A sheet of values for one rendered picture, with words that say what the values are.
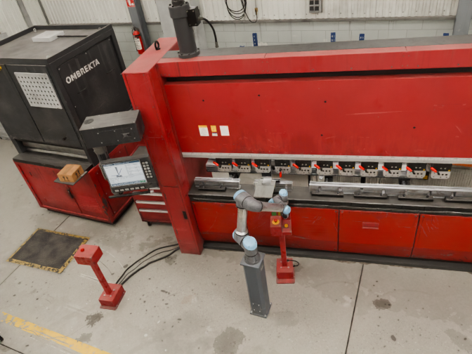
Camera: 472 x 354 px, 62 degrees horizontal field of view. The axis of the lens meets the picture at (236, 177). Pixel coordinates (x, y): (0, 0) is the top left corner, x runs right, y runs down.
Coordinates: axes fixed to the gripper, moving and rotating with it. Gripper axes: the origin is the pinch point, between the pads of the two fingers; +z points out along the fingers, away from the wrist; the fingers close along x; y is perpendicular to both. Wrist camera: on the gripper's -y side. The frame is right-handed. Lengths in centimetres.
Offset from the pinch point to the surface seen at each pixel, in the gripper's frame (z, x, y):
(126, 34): 30, 341, 587
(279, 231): 11.3, 6.3, -6.1
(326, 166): -35, -41, 32
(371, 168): -34, -81, 26
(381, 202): -3, -90, 13
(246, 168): -29, 36, 43
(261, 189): -14.1, 22.2, 27.5
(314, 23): 3, -62, 460
